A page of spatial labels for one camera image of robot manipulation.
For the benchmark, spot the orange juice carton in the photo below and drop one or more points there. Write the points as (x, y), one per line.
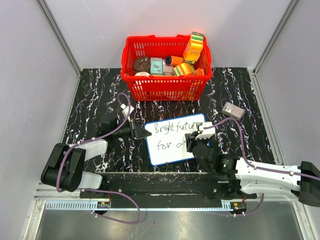
(193, 48)

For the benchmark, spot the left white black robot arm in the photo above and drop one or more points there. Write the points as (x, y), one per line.
(64, 169)

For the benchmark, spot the red plastic shopping basket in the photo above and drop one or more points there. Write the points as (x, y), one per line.
(163, 88)

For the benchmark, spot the teal small box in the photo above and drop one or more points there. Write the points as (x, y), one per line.
(156, 66)

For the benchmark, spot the orange blue-capped bottle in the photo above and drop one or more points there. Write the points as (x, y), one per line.
(173, 60)

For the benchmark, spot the blue framed whiteboard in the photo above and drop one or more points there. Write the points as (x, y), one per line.
(166, 134)

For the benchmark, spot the brown round bread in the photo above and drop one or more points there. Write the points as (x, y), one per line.
(142, 64)

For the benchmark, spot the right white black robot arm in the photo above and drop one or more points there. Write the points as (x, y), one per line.
(301, 181)

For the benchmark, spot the white round lid container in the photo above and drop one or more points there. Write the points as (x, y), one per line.
(142, 74)

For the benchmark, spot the pink white eraser box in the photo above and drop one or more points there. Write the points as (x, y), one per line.
(232, 111)

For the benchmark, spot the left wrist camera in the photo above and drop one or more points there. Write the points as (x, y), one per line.
(126, 111)

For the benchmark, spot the pink white small box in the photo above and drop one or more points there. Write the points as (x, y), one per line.
(167, 70)

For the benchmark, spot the orange snack packet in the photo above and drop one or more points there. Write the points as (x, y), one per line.
(199, 72)

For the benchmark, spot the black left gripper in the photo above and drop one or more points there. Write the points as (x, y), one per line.
(137, 132)

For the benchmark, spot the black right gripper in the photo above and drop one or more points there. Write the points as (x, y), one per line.
(191, 140)

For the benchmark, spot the yellow green sponge pack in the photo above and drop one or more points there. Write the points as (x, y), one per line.
(183, 69)

